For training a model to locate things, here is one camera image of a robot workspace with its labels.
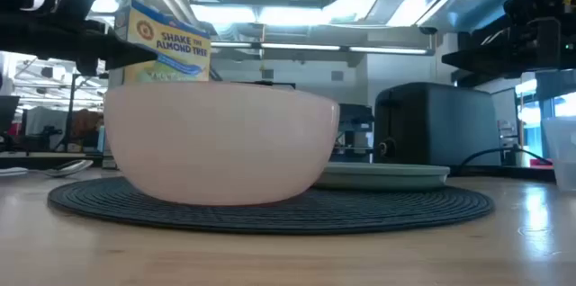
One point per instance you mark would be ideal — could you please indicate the round dark woven placemat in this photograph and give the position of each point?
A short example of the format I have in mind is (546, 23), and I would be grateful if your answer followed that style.
(270, 218)

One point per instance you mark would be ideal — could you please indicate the clear plastic container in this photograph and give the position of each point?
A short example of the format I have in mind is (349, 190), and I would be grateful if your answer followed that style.
(562, 151)

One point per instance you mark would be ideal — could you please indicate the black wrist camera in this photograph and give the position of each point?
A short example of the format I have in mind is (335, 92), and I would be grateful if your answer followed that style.
(76, 0)
(535, 5)

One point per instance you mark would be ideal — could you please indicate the pink plastic bowl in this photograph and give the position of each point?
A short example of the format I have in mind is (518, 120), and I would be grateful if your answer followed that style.
(220, 142)

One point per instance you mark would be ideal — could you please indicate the black two-slot toaster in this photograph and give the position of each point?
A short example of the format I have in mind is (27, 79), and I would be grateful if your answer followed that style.
(441, 124)

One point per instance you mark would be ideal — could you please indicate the dark background monitor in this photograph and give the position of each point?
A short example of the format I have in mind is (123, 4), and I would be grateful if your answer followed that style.
(9, 113)

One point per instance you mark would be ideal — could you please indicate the ceiling strip light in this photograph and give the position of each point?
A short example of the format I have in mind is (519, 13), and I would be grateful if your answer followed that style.
(382, 50)

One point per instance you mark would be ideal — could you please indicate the blue yellow cereal box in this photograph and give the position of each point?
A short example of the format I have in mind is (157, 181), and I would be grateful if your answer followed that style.
(180, 43)

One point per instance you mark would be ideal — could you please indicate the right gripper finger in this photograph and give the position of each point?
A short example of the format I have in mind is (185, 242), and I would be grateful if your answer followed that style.
(495, 56)

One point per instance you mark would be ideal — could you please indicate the dark background machine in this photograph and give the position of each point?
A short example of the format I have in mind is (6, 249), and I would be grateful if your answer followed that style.
(355, 133)

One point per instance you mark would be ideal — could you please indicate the orange shop vacuum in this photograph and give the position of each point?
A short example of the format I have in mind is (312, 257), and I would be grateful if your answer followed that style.
(87, 128)

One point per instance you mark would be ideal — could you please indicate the metal spoon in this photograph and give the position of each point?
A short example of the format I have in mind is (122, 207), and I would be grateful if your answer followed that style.
(67, 168)

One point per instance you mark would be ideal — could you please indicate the ceiling security camera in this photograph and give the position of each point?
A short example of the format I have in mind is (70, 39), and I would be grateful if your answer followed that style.
(427, 30)

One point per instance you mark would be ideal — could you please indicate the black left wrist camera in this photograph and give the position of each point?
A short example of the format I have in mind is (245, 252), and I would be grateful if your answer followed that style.
(76, 0)

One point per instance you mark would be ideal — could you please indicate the pale green plate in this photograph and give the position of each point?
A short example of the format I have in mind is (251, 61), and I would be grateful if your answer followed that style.
(382, 178)

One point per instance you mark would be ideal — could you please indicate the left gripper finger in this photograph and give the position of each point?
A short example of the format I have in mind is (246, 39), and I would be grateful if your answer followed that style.
(128, 54)

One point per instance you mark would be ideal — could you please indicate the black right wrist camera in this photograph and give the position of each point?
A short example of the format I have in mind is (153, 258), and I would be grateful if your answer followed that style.
(535, 5)

